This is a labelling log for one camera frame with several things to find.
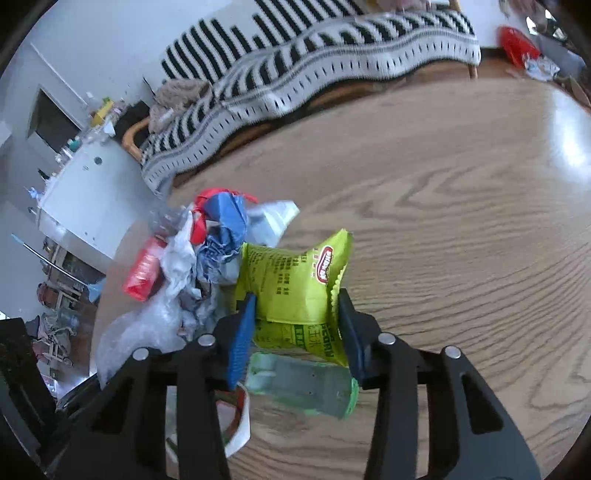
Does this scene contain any green snack bag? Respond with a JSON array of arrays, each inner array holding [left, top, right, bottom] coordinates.
[[235, 229, 353, 366]]

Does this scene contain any wooden shelf rack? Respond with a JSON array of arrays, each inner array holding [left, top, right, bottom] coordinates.
[[24, 238, 105, 375]]

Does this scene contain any red bottle label wrapper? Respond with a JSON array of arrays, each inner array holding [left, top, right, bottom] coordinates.
[[122, 236, 166, 302]]

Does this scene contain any blue crumpled wrapper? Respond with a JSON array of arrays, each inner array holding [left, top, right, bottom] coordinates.
[[197, 191, 249, 285]]

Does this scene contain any white cabinet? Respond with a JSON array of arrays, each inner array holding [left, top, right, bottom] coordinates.
[[36, 140, 157, 273]]

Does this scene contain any beige knitted cloth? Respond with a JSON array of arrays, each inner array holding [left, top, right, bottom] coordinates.
[[148, 79, 211, 134]]

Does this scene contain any red plastic bag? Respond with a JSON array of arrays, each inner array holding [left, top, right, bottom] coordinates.
[[497, 26, 541, 68]]

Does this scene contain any black white striped sofa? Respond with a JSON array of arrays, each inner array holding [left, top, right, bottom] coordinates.
[[140, 1, 481, 193]]

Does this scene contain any white tape ring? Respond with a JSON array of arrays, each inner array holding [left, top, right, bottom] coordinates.
[[164, 382, 252, 462]]

